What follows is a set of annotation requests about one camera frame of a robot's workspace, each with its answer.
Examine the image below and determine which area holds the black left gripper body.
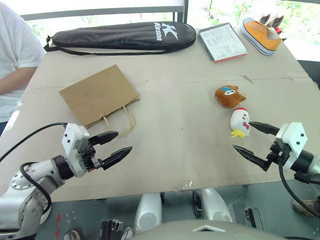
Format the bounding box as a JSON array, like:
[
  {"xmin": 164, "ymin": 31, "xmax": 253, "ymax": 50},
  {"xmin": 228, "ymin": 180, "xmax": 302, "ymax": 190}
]
[{"xmin": 79, "ymin": 139, "xmax": 104, "ymax": 174}]

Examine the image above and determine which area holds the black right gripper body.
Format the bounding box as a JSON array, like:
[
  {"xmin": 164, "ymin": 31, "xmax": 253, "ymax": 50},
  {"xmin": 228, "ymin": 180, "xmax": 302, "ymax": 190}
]
[{"xmin": 266, "ymin": 136, "xmax": 291, "ymax": 165}]

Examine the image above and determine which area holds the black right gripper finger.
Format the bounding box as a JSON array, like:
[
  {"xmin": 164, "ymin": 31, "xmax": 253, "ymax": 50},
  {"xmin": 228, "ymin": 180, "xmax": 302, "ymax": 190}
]
[
  {"xmin": 249, "ymin": 121, "xmax": 281, "ymax": 137},
  {"xmin": 232, "ymin": 144, "xmax": 274, "ymax": 173}
]

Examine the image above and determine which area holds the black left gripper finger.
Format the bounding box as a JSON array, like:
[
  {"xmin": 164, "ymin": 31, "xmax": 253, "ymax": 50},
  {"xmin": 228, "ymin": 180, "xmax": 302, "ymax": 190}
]
[
  {"xmin": 87, "ymin": 130, "xmax": 119, "ymax": 147},
  {"xmin": 98, "ymin": 146, "xmax": 134, "ymax": 172}
]

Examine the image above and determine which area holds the brown paper bag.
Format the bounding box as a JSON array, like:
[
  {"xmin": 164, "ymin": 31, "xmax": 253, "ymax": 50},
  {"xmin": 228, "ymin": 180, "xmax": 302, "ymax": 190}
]
[{"xmin": 58, "ymin": 64, "xmax": 142, "ymax": 137}]

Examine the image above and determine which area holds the black racket bag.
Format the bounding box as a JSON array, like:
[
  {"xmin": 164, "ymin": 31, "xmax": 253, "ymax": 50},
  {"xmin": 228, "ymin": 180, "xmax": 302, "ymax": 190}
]
[{"xmin": 43, "ymin": 21, "xmax": 197, "ymax": 57}]

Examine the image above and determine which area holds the white chicken plush toy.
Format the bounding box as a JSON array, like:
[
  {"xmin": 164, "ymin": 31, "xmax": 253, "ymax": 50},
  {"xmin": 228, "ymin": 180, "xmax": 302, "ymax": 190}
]
[{"xmin": 229, "ymin": 106, "xmax": 252, "ymax": 139}]

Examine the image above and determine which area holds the brown bear plush toy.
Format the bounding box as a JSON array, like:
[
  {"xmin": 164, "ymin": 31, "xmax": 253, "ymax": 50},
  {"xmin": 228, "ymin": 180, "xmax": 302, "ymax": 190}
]
[{"xmin": 214, "ymin": 84, "xmax": 248, "ymax": 109}]

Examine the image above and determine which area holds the white robot right leg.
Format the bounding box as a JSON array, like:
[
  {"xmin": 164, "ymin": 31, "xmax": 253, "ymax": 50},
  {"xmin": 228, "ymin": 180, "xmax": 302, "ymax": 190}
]
[{"xmin": 192, "ymin": 187, "xmax": 235, "ymax": 224}]

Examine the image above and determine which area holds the white robot leg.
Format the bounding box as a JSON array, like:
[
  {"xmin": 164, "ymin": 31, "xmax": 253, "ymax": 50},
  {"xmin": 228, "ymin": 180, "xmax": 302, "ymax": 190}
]
[
  {"xmin": 192, "ymin": 187, "xmax": 235, "ymax": 224},
  {"xmin": 134, "ymin": 192, "xmax": 164, "ymax": 232}
]

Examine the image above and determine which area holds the brown bystander shoe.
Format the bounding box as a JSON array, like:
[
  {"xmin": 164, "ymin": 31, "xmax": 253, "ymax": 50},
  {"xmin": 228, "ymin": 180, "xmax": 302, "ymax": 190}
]
[{"xmin": 292, "ymin": 198, "xmax": 320, "ymax": 217}]

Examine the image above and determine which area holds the white robot left leg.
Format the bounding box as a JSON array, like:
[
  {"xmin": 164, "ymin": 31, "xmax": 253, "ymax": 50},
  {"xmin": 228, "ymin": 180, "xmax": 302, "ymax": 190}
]
[{"xmin": 134, "ymin": 192, "xmax": 164, "ymax": 232}]

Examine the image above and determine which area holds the brown cardboard table cover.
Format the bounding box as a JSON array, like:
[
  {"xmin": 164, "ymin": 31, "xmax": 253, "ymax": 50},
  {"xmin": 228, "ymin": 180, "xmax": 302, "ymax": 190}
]
[{"xmin": 0, "ymin": 26, "xmax": 320, "ymax": 204}]

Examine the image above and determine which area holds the grey robot torso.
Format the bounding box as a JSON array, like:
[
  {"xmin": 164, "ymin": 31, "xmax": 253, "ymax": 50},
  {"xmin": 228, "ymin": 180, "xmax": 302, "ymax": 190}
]
[{"xmin": 129, "ymin": 219, "xmax": 288, "ymax": 240}]

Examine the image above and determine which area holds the orange canvas sneaker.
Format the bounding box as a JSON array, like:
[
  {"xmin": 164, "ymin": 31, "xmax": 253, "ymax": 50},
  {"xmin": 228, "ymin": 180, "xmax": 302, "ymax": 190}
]
[{"xmin": 240, "ymin": 17, "xmax": 284, "ymax": 57}]

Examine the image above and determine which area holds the white printed book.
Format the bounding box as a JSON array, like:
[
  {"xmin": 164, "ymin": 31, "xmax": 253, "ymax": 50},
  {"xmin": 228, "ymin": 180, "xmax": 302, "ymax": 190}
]
[{"xmin": 197, "ymin": 22, "xmax": 249, "ymax": 64}]

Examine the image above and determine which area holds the person in white shirt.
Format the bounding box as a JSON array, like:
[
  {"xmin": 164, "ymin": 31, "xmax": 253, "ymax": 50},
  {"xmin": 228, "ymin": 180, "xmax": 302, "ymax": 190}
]
[{"xmin": 0, "ymin": 1, "xmax": 46, "ymax": 137}]

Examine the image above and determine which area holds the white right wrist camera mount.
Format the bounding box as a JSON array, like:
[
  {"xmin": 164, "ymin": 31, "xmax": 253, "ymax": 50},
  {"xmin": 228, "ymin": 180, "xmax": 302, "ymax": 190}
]
[{"xmin": 275, "ymin": 122, "xmax": 308, "ymax": 172}]

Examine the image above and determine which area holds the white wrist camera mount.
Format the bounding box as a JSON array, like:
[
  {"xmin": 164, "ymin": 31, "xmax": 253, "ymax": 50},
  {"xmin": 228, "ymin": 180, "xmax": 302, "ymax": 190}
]
[
  {"xmin": 61, "ymin": 122, "xmax": 91, "ymax": 179},
  {"xmin": 275, "ymin": 122, "xmax": 308, "ymax": 172}
]

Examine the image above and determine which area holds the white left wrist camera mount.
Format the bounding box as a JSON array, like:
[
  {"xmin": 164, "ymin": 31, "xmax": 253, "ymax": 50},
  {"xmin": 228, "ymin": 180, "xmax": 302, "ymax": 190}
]
[{"xmin": 61, "ymin": 122, "xmax": 91, "ymax": 179}]

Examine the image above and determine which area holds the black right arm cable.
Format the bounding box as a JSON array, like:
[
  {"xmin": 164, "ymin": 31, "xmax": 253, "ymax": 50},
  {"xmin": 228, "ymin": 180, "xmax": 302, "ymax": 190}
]
[{"xmin": 278, "ymin": 159, "xmax": 320, "ymax": 217}]

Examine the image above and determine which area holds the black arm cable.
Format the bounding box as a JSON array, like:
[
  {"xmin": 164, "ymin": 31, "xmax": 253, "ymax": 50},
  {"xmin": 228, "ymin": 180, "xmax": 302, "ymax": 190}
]
[
  {"xmin": 0, "ymin": 121, "xmax": 69, "ymax": 219},
  {"xmin": 278, "ymin": 159, "xmax": 320, "ymax": 217}
]

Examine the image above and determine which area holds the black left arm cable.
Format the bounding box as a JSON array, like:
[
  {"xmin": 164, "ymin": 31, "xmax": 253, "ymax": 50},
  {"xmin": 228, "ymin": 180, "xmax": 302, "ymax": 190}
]
[{"xmin": 0, "ymin": 121, "xmax": 69, "ymax": 219}]

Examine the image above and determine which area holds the black floor bracket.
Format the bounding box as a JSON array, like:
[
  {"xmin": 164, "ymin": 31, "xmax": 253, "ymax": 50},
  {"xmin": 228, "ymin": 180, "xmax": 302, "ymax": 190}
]
[
  {"xmin": 99, "ymin": 219, "xmax": 124, "ymax": 240},
  {"xmin": 244, "ymin": 207, "xmax": 265, "ymax": 233}
]

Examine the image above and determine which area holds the grey metal window frame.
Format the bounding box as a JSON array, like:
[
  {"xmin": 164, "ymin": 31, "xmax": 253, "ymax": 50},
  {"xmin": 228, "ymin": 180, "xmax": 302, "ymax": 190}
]
[{"xmin": 19, "ymin": 0, "xmax": 190, "ymax": 24}]

